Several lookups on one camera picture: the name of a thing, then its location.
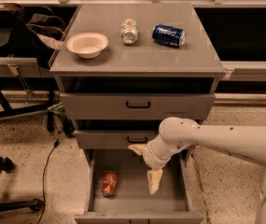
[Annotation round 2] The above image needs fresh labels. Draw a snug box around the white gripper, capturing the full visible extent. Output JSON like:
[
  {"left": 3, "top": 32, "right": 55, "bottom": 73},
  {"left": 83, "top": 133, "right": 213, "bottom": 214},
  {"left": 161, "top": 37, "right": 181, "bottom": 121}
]
[{"left": 128, "top": 135, "right": 182, "bottom": 194}]

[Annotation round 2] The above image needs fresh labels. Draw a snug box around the red coke can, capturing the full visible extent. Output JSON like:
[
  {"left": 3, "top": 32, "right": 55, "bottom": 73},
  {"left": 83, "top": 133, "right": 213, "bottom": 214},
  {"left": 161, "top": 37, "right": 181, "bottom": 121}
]
[{"left": 102, "top": 171, "right": 118, "bottom": 197}]

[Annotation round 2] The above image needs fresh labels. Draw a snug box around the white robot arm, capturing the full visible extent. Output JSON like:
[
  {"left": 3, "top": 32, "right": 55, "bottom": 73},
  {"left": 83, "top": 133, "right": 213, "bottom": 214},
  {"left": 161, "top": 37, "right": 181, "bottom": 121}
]
[{"left": 129, "top": 117, "right": 266, "bottom": 224}]

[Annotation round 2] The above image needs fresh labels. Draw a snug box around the grey bottom drawer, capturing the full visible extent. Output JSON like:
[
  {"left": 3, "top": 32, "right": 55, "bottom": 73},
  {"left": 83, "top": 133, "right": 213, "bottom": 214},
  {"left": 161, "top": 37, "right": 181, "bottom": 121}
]
[{"left": 75, "top": 149, "right": 203, "bottom": 224}]

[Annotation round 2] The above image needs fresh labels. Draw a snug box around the grey drawer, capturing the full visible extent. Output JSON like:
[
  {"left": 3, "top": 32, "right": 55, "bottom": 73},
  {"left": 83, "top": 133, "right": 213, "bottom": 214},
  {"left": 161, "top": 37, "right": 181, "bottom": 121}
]
[
  {"left": 75, "top": 131, "right": 157, "bottom": 149},
  {"left": 75, "top": 149, "right": 203, "bottom": 224},
  {"left": 61, "top": 93, "right": 215, "bottom": 120}
]

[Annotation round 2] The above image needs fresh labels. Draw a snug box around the grey middle drawer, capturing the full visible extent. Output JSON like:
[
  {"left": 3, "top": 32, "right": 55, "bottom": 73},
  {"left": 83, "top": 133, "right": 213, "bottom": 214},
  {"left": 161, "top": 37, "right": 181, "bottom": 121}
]
[{"left": 75, "top": 131, "right": 157, "bottom": 149}]

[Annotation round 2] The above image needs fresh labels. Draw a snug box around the grey top drawer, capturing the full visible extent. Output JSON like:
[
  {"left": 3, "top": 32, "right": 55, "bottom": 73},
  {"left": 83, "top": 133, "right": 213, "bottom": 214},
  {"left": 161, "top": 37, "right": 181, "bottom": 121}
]
[{"left": 61, "top": 93, "right": 215, "bottom": 120}]

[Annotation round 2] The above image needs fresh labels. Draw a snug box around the grey drawer cabinet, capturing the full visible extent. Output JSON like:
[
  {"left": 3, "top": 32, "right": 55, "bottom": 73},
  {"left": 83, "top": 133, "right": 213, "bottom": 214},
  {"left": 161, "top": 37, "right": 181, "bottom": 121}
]
[{"left": 49, "top": 2, "right": 226, "bottom": 170}]

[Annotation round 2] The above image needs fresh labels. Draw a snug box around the blue pepsi can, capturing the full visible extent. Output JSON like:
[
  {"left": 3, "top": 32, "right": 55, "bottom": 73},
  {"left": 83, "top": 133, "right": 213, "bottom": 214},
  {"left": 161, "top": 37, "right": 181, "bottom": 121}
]
[{"left": 152, "top": 24, "right": 186, "bottom": 48}]

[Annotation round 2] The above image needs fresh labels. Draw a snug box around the silver white soda can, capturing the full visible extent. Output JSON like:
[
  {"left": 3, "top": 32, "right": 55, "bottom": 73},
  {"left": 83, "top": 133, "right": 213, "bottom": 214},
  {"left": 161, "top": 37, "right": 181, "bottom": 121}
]
[{"left": 120, "top": 19, "right": 138, "bottom": 45}]

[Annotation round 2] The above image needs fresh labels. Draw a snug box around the green object on floor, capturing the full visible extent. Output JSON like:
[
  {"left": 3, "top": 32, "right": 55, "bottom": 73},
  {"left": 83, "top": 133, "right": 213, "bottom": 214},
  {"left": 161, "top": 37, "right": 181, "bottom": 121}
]
[{"left": 48, "top": 103, "right": 75, "bottom": 138}]

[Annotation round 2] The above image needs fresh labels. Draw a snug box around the white bowl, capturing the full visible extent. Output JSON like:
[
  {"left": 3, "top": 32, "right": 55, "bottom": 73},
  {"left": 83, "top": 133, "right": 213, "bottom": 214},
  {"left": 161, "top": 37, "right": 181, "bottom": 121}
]
[{"left": 66, "top": 33, "right": 108, "bottom": 59}]

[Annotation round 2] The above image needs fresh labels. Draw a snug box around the dark jacket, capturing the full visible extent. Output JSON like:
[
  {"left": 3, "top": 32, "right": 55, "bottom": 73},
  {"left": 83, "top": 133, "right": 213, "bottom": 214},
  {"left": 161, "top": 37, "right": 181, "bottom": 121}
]
[{"left": 26, "top": 7, "right": 66, "bottom": 69}]

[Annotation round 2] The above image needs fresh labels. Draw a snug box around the black backpack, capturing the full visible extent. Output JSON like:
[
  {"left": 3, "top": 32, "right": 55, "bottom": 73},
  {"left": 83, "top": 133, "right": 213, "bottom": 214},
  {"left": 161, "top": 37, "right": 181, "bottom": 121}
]
[{"left": 0, "top": 2, "right": 26, "bottom": 49}]

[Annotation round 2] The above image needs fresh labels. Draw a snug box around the black floor cable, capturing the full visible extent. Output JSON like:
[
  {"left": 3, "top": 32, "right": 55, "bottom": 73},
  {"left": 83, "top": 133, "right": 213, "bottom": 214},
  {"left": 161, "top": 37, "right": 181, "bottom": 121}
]
[{"left": 36, "top": 131, "right": 62, "bottom": 224}]

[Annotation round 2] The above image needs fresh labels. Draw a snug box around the black table frame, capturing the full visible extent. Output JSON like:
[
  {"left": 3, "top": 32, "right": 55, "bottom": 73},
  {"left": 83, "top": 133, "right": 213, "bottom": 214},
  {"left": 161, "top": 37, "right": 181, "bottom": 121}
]
[{"left": 0, "top": 88, "right": 54, "bottom": 132}]

